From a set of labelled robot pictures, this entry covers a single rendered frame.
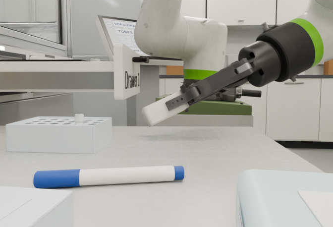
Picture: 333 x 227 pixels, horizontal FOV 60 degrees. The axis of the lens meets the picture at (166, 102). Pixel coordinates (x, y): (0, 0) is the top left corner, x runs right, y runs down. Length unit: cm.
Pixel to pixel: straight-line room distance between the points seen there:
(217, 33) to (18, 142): 64
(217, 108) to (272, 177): 63
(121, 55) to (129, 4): 188
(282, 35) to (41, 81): 46
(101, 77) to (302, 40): 37
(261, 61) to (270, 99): 321
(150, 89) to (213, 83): 124
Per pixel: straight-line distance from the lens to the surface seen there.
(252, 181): 17
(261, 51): 50
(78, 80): 60
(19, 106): 91
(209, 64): 87
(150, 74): 167
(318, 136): 395
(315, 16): 56
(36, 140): 43
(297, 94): 378
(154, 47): 84
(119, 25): 165
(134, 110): 165
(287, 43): 51
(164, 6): 81
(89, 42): 247
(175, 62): 165
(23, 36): 94
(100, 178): 28
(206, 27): 88
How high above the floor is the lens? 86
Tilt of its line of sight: 5 degrees down
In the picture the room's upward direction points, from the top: straight up
